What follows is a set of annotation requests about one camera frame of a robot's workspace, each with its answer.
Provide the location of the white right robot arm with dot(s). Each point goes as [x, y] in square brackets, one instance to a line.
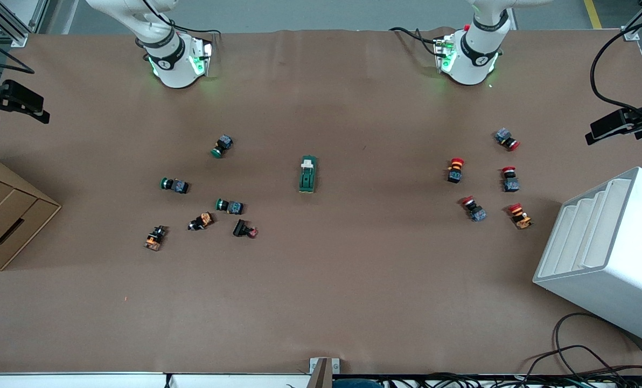
[173, 73]

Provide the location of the red emergency button grey block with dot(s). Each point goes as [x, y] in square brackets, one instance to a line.
[510, 180]
[506, 138]
[474, 209]

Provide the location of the white table edge rail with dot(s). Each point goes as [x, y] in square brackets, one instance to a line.
[84, 380]

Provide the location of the blue round object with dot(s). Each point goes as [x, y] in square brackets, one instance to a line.
[356, 383]

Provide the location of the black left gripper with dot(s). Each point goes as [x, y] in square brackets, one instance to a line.
[640, 119]

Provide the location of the white stepped plastic rack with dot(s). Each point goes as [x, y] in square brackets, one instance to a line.
[612, 264]

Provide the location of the brown cardboard box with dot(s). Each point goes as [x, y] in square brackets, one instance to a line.
[8, 215]

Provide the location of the red emergency button black block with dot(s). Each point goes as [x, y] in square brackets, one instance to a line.
[455, 170]

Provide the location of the green push button switch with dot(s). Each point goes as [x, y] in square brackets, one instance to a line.
[175, 185]
[230, 206]
[222, 145]

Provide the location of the red emergency button orange block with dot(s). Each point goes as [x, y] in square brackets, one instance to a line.
[520, 216]

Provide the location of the metal table edge bracket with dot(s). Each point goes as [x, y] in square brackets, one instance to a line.
[323, 369]

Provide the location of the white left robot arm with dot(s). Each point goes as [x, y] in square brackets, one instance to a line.
[472, 67]

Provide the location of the black switch with pink end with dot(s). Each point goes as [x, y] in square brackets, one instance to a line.
[243, 228]

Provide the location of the black selector switch orange block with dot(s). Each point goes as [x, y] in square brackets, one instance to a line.
[155, 237]
[201, 221]

